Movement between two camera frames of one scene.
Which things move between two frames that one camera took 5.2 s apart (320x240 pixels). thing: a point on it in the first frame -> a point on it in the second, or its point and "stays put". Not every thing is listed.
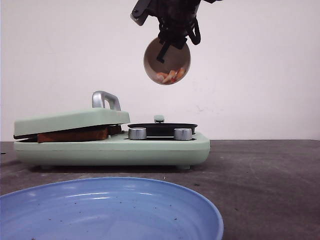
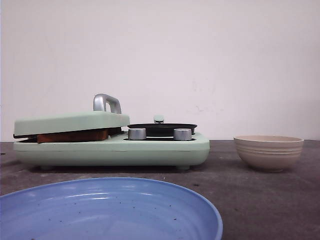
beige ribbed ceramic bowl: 176,64 -> 269,153
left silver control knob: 137,133 stays put
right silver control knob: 183,134 stays put
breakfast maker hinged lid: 106,111 stays put
